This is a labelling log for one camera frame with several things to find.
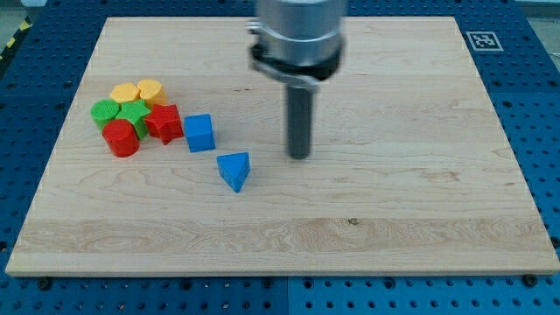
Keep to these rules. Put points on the yellow heart block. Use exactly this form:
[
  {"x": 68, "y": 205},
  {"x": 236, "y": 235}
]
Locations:
[{"x": 152, "y": 92}]

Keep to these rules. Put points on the light wooden board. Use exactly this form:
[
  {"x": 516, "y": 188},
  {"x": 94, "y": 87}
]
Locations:
[{"x": 410, "y": 174}]

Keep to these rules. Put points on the black bolt front left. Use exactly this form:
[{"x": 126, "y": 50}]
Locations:
[{"x": 44, "y": 283}]

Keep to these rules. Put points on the blue triangular prism block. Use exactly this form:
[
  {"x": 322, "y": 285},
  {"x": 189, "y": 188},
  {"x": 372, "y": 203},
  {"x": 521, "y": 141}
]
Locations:
[{"x": 234, "y": 169}]

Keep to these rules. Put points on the green cylinder block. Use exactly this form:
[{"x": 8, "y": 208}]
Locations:
[{"x": 103, "y": 112}]

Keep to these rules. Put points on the yellow hexagon block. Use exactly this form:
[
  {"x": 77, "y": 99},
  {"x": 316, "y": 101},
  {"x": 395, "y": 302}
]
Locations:
[{"x": 125, "y": 92}]

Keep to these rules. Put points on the black bolt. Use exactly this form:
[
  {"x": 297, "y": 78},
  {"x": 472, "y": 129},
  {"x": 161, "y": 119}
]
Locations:
[
  {"x": 530, "y": 280},
  {"x": 44, "y": 283}
]

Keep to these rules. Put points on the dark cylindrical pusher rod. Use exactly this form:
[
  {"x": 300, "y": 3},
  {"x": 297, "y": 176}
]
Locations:
[{"x": 299, "y": 122}]

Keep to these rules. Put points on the green star block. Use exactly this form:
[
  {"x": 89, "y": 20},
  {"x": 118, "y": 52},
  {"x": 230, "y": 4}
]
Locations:
[{"x": 135, "y": 112}]

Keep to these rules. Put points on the black bolt front right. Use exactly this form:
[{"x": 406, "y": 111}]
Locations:
[{"x": 530, "y": 280}]

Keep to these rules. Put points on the white fiducial marker tag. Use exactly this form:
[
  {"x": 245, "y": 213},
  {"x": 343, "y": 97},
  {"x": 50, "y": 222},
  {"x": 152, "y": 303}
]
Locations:
[{"x": 484, "y": 41}]

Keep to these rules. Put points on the red cylinder block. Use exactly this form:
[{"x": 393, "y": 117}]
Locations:
[{"x": 121, "y": 138}]

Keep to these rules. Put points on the blue cube block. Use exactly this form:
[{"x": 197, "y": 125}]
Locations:
[{"x": 199, "y": 133}]

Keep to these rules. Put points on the red star block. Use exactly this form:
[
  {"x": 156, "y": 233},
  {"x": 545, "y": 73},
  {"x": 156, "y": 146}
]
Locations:
[{"x": 164, "y": 123}]

